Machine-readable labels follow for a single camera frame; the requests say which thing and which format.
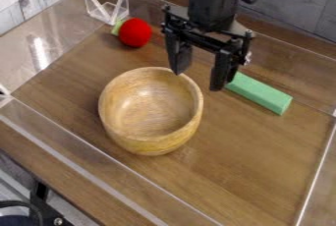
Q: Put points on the green rectangular block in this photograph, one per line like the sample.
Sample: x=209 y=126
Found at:
x=260 y=93

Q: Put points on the black table clamp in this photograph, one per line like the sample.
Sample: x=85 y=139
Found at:
x=41 y=214

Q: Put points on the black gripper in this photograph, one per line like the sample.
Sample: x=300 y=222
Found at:
x=228 y=43

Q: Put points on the red fruit with green stem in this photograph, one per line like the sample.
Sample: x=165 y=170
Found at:
x=133 y=32

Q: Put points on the clear acrylic tray wall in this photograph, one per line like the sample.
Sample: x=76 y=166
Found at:
x=242 y=173

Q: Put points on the wooden bowl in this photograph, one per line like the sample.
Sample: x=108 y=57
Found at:
x=150 y=110

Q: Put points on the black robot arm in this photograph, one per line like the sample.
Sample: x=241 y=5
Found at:
x=205 y=25

